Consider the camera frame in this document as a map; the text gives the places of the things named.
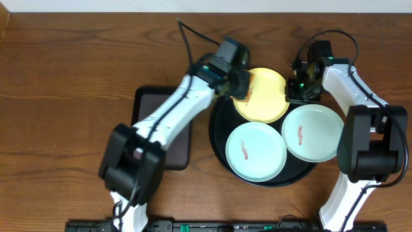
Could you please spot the round black serving tray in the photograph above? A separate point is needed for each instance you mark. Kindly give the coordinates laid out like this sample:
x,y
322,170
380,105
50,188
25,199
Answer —
x,y
223,120

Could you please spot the mint plate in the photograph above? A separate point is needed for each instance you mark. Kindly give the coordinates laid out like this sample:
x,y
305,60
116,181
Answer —
x,y
256,152
312,132

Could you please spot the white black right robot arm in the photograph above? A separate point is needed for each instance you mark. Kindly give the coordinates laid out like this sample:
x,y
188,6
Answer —
x,y
372,151

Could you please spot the orange green scrub sponge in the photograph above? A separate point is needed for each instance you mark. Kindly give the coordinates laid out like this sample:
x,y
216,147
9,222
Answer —
x,y
239,85

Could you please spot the yellow plate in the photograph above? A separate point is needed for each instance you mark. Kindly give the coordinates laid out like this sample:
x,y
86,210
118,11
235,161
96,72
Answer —
x,y
266,101

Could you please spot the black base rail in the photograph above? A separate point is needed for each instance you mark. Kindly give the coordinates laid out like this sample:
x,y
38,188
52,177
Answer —
x,y
169,226

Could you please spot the dark rectangular sponge tray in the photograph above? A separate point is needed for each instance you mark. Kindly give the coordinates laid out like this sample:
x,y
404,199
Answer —
x,y
147,100

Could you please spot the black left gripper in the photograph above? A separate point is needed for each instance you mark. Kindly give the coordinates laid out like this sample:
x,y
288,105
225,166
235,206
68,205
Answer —
x,y
241,86

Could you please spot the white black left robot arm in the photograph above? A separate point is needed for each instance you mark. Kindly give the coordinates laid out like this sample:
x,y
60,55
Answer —
x,y
134,158

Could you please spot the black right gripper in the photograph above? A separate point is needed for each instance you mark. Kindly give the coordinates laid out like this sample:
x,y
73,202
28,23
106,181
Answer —
x,y
292,96

